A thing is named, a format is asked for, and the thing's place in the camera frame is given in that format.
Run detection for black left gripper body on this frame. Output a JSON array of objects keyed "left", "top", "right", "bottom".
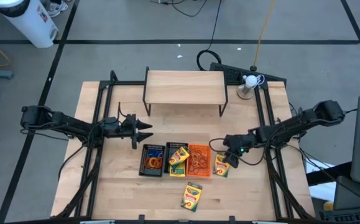
[{"left": 122, "top": 113, "right": 139, "bottom": 141}]

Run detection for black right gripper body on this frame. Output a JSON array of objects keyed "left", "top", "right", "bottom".
[{"left": 223, "top": 133, "right": 256, "bottom": 157}]

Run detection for black slotted plastic basket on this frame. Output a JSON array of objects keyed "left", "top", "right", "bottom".
[
  {"left": 164, "top": 141, "right": 189, "bottom": 175},
  {"left": 138, "top": 143, "right": 167, "bottom": 177}
]

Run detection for orange slotted plastic basket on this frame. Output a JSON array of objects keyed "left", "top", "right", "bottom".
[{"left": 186, "top": 143, "right": 213, "bottom": 178}]

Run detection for yellow rubber band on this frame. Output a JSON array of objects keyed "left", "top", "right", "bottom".
[
  {"left": 189, "top": 154, "right": 202, "bottom": 167},
  {"left": 193, "top": 155, "right": 208, "bottom": 169}
]

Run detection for white bulb desk lamp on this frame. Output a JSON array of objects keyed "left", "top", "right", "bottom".
[{"left": 236, "top": 73, "right": 266, "bottom": 100}]

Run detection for wooden riser shelf black legs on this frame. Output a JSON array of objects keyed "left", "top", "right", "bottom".
[{"left": 142, "top": 66, "right": 229, "bottom": 118}]

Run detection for white paper sheet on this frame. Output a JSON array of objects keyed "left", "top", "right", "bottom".
[{"left": 305, "top": 157, "right": 338, "bottom": 202}]

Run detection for dark grey case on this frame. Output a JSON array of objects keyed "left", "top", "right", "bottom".
[{"left": 333, "top": 175, "right": 360, "bottom": 211}]

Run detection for black keyboard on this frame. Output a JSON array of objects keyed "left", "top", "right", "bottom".
[{"left": 318, "top": 206, "right": 360, "bottom": 224}]

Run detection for person's shoe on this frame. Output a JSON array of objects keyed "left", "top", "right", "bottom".
[{"left": 47, "top": 0, "right": 69, "bottom": 18}]

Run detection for white trash can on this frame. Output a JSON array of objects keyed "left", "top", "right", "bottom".
[{"left": 0, "top": 0, "right": 60, "bottom": 49}]

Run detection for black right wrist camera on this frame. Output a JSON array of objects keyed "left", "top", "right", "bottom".
[{"left": 225, "top": 152, "right": 240, "bottom": 169}]

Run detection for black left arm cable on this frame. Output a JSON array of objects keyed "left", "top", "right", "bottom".
[{"left": 117, "top": 101, "right": 129, "bottom": 118}]

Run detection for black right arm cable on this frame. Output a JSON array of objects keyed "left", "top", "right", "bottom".
[{"left": 208, "top": 138, "right": 266, "bottom": 166}]

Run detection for black aluminium table frame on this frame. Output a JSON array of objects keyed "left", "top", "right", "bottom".
[{"left": 51, "top": 65, "right": 316, "bottom": 222}]

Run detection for black arm base cable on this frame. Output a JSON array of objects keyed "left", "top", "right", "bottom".
[
  {"left": 57, "top": 144, "right": 86, "bottom": 181},
  {"left": 284, "top": 141, "right": 354, "bottom": 195}
]

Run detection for black coiled floor cable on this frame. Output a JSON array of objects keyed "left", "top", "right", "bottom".
[{"left": 196, "top": 0, "right": 223, "bottom": 72}]

